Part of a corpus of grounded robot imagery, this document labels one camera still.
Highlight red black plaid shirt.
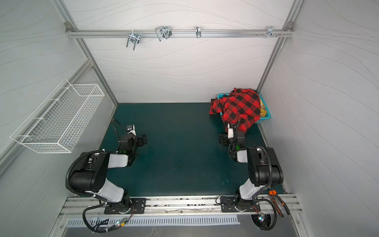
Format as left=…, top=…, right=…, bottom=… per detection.
left=209, top=88, right=261, bottom=133

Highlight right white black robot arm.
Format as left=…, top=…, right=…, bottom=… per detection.
left=219, top=129, right=284, bottom=211

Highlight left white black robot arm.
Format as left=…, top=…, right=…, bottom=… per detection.
left=65, top=133, right=147, bottom=214

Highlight yellow plaid shirt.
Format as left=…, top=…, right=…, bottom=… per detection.
left=260, top=99, right=268, bottom=118

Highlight teal plastic basket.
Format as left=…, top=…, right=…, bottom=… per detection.
left=217, top=93, right=271, bottom=124

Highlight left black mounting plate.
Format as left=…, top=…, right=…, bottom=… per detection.
left=104, top=198, right=146, bottom=215

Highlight black mounting plate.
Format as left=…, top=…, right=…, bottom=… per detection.
left=216, top=196, right=261, bottom=213
left=104, top=198, right=146, bottom=215

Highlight orange black pliers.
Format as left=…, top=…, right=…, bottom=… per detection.
left=268, top=190, right=291, bottom=217

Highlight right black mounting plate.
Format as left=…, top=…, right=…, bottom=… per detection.
left=216, top=196, right=261, bottom=213

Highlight metal U-bolt clamp left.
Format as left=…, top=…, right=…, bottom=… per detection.
left=126, top=31, right=140, bottom=50

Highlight metal u-bolt clamp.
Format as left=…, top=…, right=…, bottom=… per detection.
left=155, top=26, right=172, bottom=41
left=126, top=31, right=140, bottom=50

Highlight metal U-bolt clamp middle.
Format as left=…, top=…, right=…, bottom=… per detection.
left=155, top=26, right=172, bottom=41

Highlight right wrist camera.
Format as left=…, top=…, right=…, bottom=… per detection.
left=228, top=123, right=234, bottom=139

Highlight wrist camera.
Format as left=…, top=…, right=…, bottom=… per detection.
left=126, top=125, right=136, bottom=136
left=228, top=123, right=234, bottom=139

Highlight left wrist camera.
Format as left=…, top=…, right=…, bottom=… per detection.
left=126, top=125, right=136, bottom=136

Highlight white wire basket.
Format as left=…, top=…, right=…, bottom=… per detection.
left=10, top=79, right=105, bottom=154

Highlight white slotted cable duct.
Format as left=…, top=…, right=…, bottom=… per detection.
left=66, top=215, right=240, bottom=228

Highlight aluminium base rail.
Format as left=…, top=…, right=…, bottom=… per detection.
left=58, top=194, right=303, bottom=218

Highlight metal bracket with bolts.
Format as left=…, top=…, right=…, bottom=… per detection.
left=257, top=26, right=283, bottom=38

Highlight small metal ring clamp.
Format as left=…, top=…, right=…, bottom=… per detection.
left=195, top=26, right=201, bottom=39

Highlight aluminium cross rail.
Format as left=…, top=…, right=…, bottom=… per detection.
left=66, top=28, right=295, bottom=39

